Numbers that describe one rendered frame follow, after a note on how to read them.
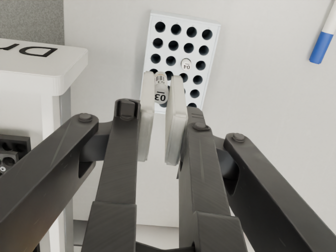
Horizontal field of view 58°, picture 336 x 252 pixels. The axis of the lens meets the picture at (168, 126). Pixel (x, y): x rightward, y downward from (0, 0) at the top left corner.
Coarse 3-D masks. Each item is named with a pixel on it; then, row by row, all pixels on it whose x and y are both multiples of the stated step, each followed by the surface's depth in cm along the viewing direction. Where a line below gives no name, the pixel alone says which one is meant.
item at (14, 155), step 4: (0, 152) 31; (4, 152) 31; (8, 152) 31; (12, 152) 31; (16, 152) 31; (0, 156) 31; (4, 156) 31; (8, 156) 31; (12, 156) 31; (16, 156) 31; (4, 160) 32; (16, 160) 31; (0, 164) 31; (4, 164) 32; (8, 164) 32; (12, 164) 32; (8, 168) 32
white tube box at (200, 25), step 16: (160, 16) 35; (176, 16) 36; (192, 16) 38; (160, 32) 36; (176, 32) 38; (192, 32) 39; (208, 32) 39; (160, 48) 37; (176, 48) 38; (192, 48) 38; (208, 48) 37; (144, 64) 37; (160, 64) 38; (176, 64) 38; (192, 64) 38; (208, 64) 38; (192, 80) 39; (192, 96) 40; (160, 112) 40
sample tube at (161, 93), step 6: (156, 72) 25; (162, 72) 25; (156, 78) 23; (162, 78) 23; (156, 84) 22; (162, 84) 22; (156, 90) 21; (162, 90) 21; (156, 96) 21; (162, 96) 21; (156, 102) 21; (162, 102) 21
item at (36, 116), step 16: (0, 96) 35; (16, 96) 35; (32, 96) 35; (48, 96) 29; (64, 96) 32; (0, 112) 36; (16, 112) 36; (32, 112) 36; (48, 112) 30; (64, 112) 33; (0, 128) 37; (16, 128) 37; (32, 128) 37; (48, 128) 30; (32, 144) 38; (64, 208) 38; (64, 224) 39; (48, 240) 45; (64, 240) 40
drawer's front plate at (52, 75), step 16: (16, 48) 31; (32, 48) 31; (64, 48) 33; (80, 48) 34; (0, 64) 26; (16, 64) 26; (32, 64) 27; (48, 64) 27; (64, 64) 28; (80, 64) 31; (0, 80) 25; (16, 80) 25; (32, 80) 25; (48, 80) 25; (64, 80) 26
